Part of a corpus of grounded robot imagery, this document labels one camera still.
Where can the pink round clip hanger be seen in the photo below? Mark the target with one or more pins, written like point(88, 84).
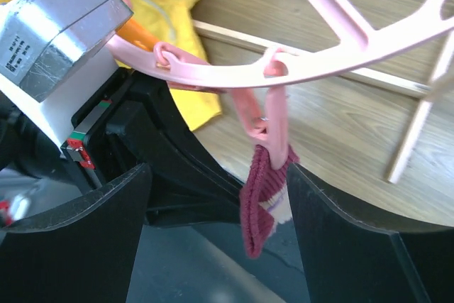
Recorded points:
point(258, 89)

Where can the wooden clothes rack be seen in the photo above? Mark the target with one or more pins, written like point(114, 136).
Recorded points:
point(438, 84)

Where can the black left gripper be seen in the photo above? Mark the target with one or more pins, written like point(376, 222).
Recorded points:
point(132, 119)

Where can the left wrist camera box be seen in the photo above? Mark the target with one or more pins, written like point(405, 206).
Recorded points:
point(54, 57)

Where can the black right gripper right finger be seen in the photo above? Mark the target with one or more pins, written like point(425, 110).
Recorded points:
point(353, 251)

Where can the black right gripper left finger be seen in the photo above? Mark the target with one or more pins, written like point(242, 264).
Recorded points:
point(80, 251)

